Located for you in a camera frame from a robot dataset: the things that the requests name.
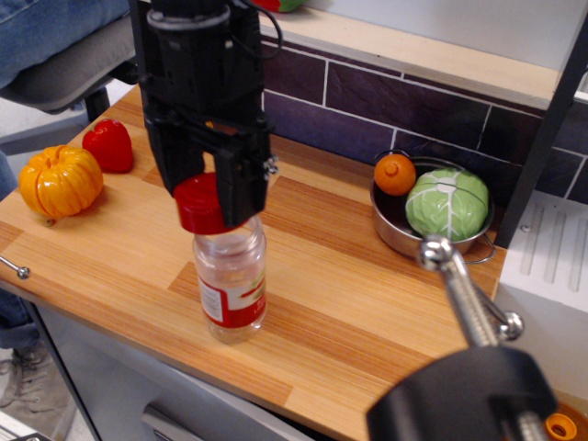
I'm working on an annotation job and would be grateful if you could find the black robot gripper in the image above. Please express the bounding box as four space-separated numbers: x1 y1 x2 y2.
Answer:
138 4 277 227

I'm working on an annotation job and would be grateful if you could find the red plastic cap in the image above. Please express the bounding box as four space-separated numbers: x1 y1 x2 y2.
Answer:
173 172 246 235

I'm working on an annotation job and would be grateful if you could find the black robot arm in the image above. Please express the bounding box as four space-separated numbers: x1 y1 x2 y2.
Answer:
131 1 276 235

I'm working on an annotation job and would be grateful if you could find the clear plastic spice jar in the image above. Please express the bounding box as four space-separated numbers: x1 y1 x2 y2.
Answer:
193 216 267 345

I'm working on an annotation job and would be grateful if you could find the red toy bell pepper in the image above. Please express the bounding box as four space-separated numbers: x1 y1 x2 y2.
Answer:
82 119 133 173

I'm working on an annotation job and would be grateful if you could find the orange toy pumpkin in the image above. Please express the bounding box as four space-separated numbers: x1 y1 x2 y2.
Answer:
18 145 103 219

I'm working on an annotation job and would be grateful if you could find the grey office chair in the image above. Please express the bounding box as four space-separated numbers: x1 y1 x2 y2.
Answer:
1 15 138 122

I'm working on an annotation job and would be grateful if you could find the red green toy on shelf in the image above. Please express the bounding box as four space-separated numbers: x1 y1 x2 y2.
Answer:
253 0 307 13

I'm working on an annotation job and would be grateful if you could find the small steel pot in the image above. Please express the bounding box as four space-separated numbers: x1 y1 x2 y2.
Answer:
370 150 495 265

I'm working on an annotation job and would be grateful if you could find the orange toy fruit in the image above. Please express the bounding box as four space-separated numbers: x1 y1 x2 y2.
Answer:
374 153 416 197

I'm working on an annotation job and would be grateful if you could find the person leg in jeans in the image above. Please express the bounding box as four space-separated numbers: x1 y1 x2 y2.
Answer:
1 1 130 87

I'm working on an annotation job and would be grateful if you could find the green toy cabbage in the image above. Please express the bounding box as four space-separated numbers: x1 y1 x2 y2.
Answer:
405 167 490 242

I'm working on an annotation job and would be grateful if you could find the grey sneaker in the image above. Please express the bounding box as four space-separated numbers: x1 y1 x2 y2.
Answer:
1 343 71 420

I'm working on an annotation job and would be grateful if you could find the grey wooden shelf unit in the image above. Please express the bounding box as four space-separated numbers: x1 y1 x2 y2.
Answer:
258 9 587 247

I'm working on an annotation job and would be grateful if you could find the white toy sink drainer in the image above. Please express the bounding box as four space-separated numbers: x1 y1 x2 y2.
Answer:
501 191 587 312

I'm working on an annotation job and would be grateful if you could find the black and steel clamp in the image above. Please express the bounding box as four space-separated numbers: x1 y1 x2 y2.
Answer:
367 235 583 440

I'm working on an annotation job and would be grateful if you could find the black cable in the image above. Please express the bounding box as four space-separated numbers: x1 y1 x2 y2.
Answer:
229 0 285 61

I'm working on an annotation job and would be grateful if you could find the steel clamp handle left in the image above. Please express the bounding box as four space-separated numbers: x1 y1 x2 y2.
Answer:
0 256 29 279

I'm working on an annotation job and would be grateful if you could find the grey drawer handle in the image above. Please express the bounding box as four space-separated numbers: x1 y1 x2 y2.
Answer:
141 405 202 441

